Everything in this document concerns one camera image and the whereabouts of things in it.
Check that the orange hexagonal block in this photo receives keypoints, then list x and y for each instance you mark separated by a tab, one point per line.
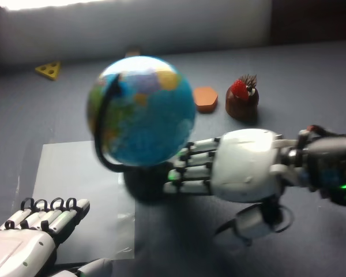
206	99

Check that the white backdrop panel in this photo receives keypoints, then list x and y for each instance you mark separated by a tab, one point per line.
132	29

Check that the clear plastic sheet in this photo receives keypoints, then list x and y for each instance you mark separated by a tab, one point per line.
83	184

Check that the grey table cloth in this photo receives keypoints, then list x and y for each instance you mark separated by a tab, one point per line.
276	86

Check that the chocolate cake toy with strawberry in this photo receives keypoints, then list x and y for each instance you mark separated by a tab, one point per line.
242	99

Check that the plain wooden rectangular block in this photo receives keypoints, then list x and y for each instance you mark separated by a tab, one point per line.
132	52

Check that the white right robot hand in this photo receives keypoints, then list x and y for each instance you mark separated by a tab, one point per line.
245	164

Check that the blue desk globe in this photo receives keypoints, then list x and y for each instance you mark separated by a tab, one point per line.
150	121

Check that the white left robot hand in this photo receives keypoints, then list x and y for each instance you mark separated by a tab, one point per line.
26	239

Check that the yellow triangular holed block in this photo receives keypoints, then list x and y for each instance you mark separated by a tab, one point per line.
49	70

